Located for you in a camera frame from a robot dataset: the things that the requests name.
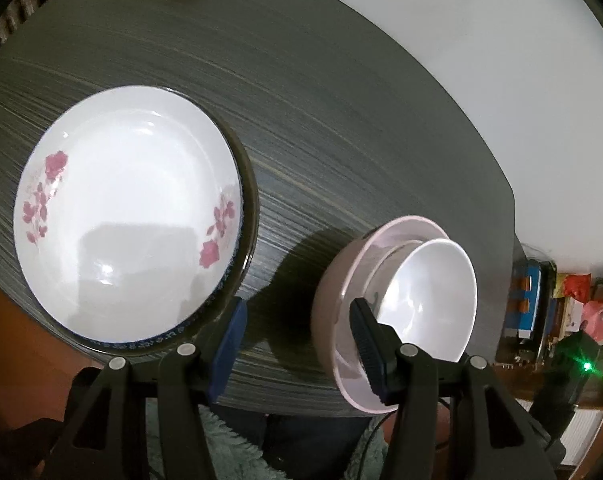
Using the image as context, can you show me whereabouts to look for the person's dark pants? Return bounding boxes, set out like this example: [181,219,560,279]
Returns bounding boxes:
[261,414,375,480]

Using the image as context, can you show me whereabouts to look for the blue floral patterned plate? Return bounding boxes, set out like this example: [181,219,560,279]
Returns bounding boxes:
[78,89,260,358]

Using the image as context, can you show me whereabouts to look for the blue box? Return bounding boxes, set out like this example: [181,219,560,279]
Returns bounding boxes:
[502,259,556,357]

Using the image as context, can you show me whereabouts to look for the red packet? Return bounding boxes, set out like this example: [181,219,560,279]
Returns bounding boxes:
[555,272,593,303]

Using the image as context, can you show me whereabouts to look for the pink bowl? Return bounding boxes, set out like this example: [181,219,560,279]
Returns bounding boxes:
[311,215,452,415]

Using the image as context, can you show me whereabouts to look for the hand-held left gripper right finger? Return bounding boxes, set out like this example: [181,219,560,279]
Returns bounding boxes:
[349,298,557,480]

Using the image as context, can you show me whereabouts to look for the small white printed bowl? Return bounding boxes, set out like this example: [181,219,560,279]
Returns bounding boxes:
[376,238,478,364]

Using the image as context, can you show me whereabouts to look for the pink plastic bag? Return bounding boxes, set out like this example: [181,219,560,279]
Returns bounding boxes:
[580,300,603,347]

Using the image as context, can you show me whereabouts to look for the black cable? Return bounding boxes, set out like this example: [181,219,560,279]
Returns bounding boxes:
[355,407,388,480]

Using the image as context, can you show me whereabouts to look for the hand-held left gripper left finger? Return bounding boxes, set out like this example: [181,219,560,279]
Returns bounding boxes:
[54,296,248,480]

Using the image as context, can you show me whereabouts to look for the white plate with pink flowers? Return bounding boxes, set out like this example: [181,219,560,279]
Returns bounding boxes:
[13,85,242,346]

